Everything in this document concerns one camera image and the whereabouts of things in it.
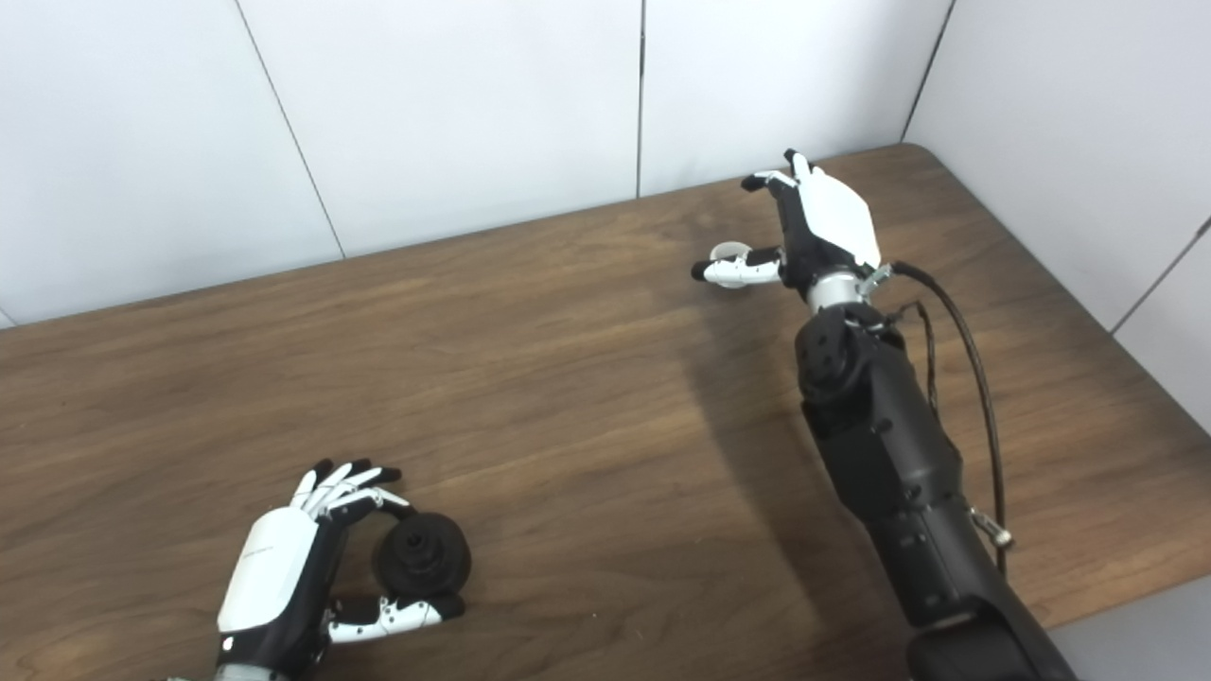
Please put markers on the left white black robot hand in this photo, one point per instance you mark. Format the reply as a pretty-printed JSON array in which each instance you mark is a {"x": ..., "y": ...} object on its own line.
[{"x": 274, "y": 567}]

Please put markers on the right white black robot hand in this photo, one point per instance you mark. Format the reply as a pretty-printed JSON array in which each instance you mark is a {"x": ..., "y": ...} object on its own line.
[{"x": 833, "y": 227}]

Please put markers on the round black plastic part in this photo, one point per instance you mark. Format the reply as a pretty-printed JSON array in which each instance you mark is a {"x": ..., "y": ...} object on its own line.
[{"x": 423, "y": 553}]

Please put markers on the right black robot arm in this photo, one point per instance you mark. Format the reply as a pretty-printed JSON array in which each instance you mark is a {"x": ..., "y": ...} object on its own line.
[{"x": 899, "y": 473}]

